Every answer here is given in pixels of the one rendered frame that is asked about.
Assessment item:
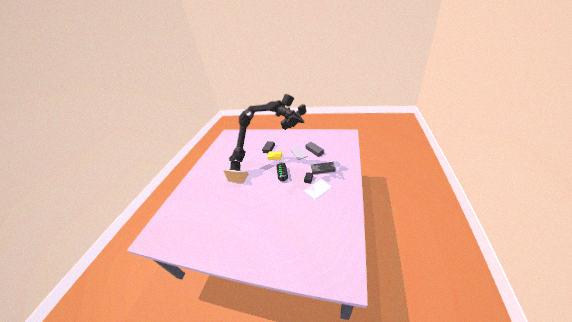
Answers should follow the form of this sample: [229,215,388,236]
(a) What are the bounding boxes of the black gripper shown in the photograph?
[280,103,307,130]

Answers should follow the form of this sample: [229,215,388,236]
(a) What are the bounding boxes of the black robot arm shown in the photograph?
[228,94,295,171]

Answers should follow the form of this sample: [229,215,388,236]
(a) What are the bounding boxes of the dark grey rounded unit with white label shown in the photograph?
[276,162,288,181]

